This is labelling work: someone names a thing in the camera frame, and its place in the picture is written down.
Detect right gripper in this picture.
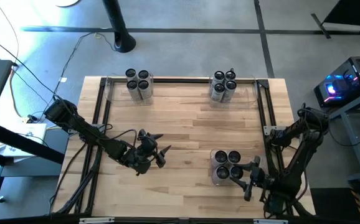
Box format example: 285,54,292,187
236,156,276,202

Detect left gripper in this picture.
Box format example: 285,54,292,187
126,129,173,175

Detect Celsius Peach Vibe can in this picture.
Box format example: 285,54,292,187
211,166,230,186
210,149,229,169
229,166,245,184
227,150,242,166

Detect clear plastic bin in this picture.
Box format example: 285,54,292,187
104,74,154,106
209,74,259,108
209,148,270,187

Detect Celsius Tropical Vibe can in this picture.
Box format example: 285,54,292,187
126,80,143,101
138,79,154,105
125,68,139,82
137,69,154,83

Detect black box yellow stripes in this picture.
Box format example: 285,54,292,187
310,187,360,224

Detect grey metal stand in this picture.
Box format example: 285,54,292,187
328,85,360,183

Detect black floor stand pole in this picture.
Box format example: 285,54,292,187
101,0,137,54

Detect white cardboard box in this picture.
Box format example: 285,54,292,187
0,123,49,158

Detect black folding stand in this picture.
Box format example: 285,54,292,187
310,0,360,40

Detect yellow floor cable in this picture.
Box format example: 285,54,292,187
8,68,31,124

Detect white floor cable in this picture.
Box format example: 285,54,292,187
0,0,21,63

